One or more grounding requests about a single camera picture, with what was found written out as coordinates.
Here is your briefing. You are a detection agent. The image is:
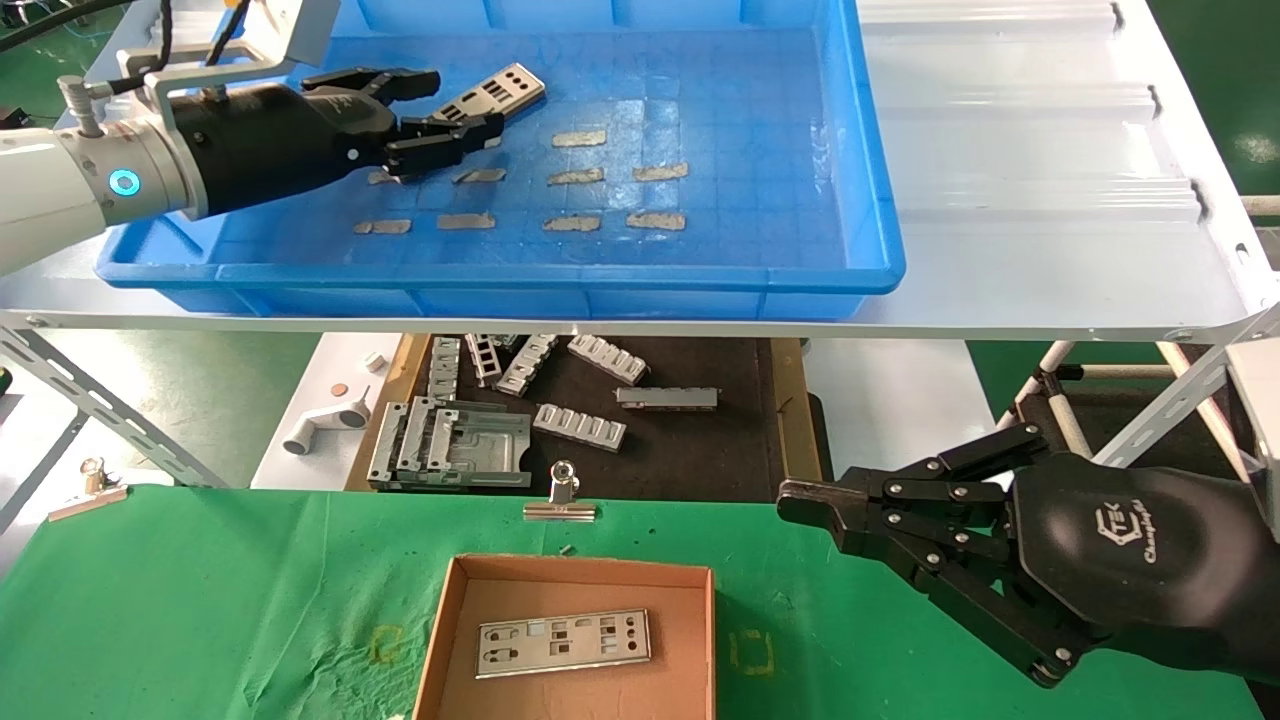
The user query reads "grey perforated shelf brace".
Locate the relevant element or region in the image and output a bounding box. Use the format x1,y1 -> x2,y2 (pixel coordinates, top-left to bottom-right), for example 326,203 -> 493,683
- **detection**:
1090,300 -> 1280,471
0,325 -> 226,491

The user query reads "large grey metal plate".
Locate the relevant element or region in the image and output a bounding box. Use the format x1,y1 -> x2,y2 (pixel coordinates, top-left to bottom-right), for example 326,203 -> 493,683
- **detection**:
380,400 -> 533,493

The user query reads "silver binder clip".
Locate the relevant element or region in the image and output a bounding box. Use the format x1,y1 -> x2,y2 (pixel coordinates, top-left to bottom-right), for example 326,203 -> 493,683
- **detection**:
48,457 -> 129,523
523,460 -> 598,522

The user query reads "long grey metal bar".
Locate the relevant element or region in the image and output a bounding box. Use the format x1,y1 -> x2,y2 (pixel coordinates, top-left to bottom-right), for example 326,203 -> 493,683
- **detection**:
615,387 -> 721,412

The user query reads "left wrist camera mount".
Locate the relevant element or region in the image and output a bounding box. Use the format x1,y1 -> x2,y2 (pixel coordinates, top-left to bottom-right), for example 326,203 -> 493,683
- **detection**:
60,0 -> 331,131

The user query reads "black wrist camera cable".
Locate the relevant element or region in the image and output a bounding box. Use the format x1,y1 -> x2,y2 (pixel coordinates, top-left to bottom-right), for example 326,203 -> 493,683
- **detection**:
0,0 -> 251,96

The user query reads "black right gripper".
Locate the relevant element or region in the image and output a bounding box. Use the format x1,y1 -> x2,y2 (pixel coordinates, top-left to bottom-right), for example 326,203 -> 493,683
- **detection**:
778,424 -> 1280,690

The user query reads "blue plastic tray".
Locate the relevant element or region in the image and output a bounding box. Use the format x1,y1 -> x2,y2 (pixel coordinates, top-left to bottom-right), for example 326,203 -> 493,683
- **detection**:
97,0 -> 907,321

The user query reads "white pipe fitting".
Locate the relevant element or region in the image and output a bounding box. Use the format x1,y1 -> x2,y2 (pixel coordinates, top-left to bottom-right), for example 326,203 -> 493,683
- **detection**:
285,398 -> 373,457

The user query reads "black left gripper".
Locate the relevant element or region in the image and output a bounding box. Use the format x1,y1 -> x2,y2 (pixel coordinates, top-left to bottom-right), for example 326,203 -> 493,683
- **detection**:
165,67 -> 506,218

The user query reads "ribbed grey metal part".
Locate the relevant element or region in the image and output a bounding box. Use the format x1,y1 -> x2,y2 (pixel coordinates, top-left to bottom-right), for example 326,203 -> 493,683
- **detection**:
567,335 -> 651,386
533,403 -> 628,453

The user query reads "brown cardboard box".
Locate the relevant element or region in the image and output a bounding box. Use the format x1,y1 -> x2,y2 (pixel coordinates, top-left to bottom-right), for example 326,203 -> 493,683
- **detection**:
412,553 -> 717,720

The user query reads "white ribbed shelf board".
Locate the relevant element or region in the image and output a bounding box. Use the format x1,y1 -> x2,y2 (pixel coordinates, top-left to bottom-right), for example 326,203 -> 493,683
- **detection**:
0,0 -> 1280,343

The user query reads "white lean pipe frame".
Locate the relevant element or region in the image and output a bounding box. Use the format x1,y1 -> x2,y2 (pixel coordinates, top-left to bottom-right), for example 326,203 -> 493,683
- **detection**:
1000,340 -> 1251,481

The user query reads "small grey metal bracket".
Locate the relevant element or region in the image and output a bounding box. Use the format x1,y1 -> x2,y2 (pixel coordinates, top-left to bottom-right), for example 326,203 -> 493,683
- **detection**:
397,397 -> 461,473
367,400 -> 411,486

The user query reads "slotted grey metal bracket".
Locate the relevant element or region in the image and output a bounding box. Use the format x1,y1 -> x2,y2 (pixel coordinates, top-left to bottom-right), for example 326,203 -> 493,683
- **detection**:
465,335 -> 506,389
428,337 -> 463,403
497,335 -> 561,398

